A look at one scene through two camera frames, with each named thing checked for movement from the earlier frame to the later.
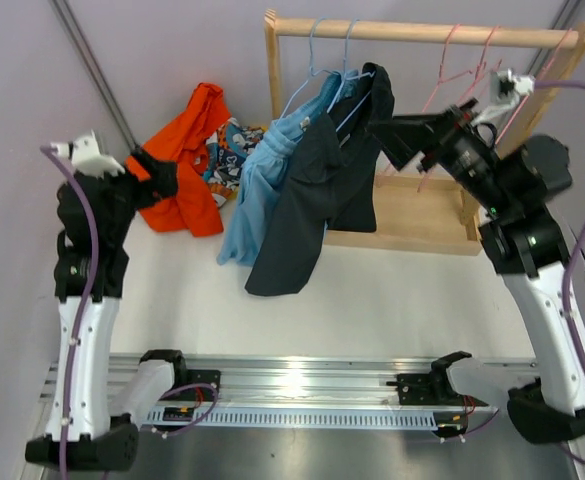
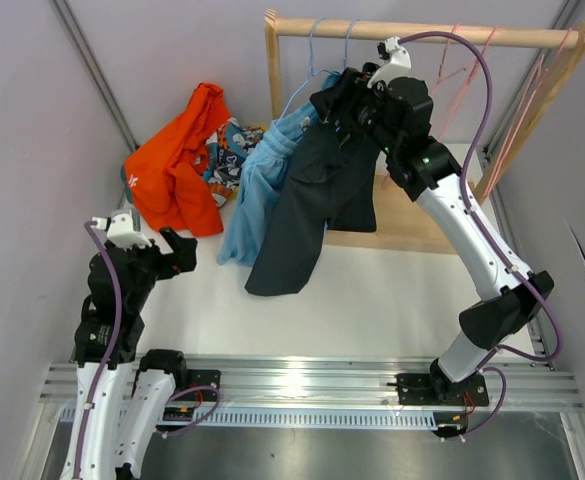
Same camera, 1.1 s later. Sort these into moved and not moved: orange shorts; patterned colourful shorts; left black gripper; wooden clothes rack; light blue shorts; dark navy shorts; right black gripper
Moved: left black gripper; right black gripper
Not moved: orange shorts; light blue shorts; dark navy shorts; patterned colourful shorts; wooden clothes rack
